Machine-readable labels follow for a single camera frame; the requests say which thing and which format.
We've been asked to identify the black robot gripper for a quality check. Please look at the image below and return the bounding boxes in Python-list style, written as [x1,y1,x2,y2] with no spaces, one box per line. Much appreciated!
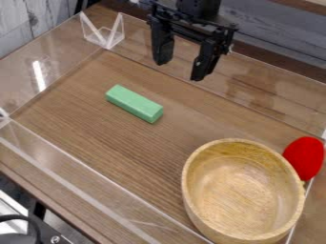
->
[149,0,238,81]

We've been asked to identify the red plush strawberry toy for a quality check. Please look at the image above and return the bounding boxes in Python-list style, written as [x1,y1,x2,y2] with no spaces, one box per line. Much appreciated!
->
[284,136,325,181]

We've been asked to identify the green rectangular block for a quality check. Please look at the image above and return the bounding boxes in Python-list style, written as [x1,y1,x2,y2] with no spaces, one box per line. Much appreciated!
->
[106,85,163,123]

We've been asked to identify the round wooden bowl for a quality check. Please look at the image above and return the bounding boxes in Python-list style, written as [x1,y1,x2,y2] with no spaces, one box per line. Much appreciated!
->
[181,138,306,244]

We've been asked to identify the clear acrylic corner bracket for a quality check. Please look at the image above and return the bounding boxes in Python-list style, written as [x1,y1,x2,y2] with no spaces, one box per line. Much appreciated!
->
[79,12,125,50]

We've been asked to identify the clear acrylic enclosure walls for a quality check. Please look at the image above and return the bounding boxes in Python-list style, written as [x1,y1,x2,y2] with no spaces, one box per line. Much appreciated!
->
[0,7,326,244]

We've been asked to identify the black metal table frame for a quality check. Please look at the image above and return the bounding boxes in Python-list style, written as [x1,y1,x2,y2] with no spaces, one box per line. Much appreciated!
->
[27,199,74,244]

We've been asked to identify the black cable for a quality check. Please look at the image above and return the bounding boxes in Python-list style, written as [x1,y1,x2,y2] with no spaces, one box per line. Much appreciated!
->
[0,213,43,244]

